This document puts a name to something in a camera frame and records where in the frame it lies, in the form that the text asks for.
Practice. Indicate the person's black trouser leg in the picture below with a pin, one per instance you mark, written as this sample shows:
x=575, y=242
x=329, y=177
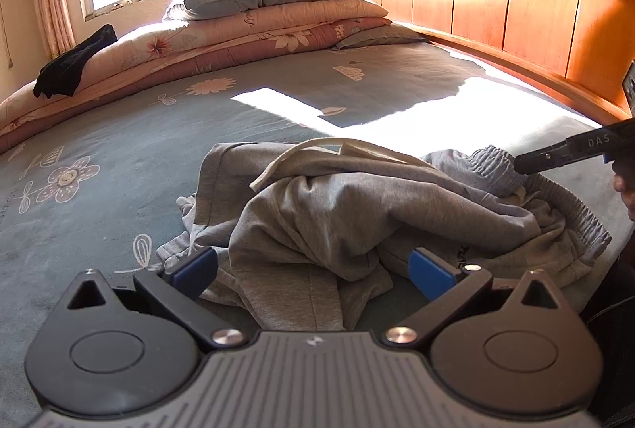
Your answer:
x=615, y=334

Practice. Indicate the wooden headboard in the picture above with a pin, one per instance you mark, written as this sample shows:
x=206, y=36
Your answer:
x=496, y=1

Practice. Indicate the flat blue pillow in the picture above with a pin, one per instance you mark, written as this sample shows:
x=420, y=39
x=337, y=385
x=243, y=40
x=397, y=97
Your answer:
x=382, y=36

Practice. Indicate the pink floral folded quilt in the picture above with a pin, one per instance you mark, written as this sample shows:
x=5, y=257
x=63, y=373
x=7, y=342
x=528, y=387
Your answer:
x=198, y=41

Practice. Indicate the person's right hand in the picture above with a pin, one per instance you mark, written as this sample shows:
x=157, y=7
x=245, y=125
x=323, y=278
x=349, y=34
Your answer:
x=626, y=195

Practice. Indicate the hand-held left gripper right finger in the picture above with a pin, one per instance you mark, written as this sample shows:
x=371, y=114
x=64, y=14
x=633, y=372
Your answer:
x=431, y=277

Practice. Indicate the black garment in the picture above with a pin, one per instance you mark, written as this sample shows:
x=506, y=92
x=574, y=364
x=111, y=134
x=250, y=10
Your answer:
x=74, y=66

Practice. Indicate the grey sweatpants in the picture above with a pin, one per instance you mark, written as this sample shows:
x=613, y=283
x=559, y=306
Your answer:
x=322, y=219

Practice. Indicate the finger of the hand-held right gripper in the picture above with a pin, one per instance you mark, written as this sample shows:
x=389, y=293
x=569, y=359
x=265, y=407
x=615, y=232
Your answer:
x=545, y=158

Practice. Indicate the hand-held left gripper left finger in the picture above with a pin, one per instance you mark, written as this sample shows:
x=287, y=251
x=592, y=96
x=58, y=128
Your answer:
x=196, y=272

